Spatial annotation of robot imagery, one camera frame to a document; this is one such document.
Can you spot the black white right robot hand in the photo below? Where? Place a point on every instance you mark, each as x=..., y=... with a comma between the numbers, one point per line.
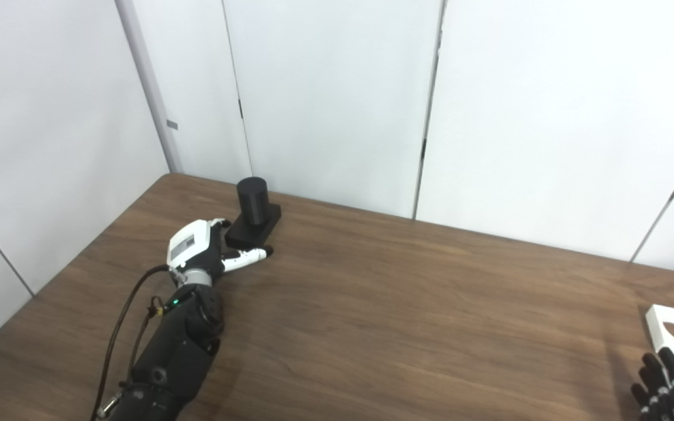
x=667, y=400

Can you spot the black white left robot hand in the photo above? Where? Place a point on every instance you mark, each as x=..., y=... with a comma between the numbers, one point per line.
x=191, y=242

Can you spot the black cylinder peg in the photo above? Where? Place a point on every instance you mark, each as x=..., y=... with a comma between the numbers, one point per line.
x=253, y=202

